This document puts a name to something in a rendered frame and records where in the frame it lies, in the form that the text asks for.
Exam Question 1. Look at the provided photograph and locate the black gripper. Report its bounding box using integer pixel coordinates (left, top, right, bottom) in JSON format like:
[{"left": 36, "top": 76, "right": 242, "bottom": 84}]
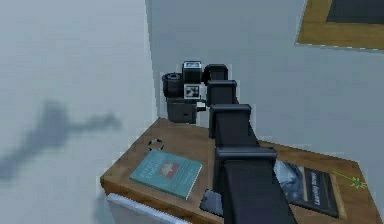
[{"left": 161, "top": 72, "right": 198, "bottom": 125}]

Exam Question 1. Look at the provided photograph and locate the brown wooden chest of drawers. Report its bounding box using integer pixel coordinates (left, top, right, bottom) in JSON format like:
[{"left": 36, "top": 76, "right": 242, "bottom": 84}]
[{"left": 99, "top": 117, "right": 384, "bottom": 224}]

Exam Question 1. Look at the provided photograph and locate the teal book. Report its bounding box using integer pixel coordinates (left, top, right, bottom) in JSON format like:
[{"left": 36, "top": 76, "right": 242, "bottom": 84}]
[{"left": 129, "top": 148, "right": 204, "bottom": 201}]

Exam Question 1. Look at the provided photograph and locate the black phone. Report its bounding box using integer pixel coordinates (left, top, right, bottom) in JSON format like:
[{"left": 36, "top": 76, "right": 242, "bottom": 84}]
[{"left": 199, "top": 188, "right": 225, "bottom": 218}]

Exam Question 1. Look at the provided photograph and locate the black and grey book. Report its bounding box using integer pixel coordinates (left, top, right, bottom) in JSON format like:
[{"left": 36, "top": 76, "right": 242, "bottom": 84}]
[{"left": 273, "top": 159, "right": 348, "bottom": 219}]

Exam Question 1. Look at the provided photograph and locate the wooden framed picture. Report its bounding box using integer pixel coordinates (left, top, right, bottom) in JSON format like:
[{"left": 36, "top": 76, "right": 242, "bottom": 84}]
[{"left": 295, "top": 0, "right": 384, "bottom": 52}]

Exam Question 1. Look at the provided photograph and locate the small black ring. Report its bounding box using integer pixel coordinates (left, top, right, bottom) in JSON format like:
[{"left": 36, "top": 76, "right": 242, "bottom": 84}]
[{"left": 147, "top": 137, "right": 165, "bottom": 152}]

